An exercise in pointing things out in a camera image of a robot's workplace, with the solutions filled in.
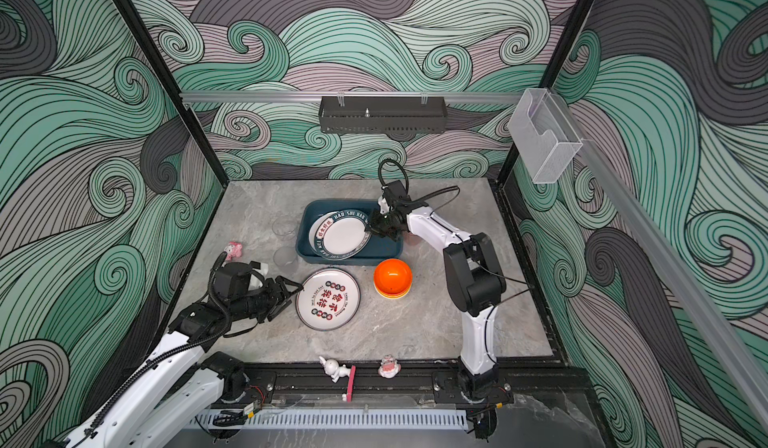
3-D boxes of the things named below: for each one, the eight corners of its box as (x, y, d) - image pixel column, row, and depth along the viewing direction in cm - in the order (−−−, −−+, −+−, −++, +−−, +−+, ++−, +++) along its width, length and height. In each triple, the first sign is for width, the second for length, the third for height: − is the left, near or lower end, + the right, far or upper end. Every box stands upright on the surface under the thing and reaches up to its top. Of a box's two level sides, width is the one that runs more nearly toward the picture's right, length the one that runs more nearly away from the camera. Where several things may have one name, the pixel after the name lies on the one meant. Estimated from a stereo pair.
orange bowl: (374, 304, 89) (374, 290, 82) (374, 273, 96) (374, 258, 88) (410, 304, 89) (413, 290, 82) (407, 273, 96) (410, 258, 88)
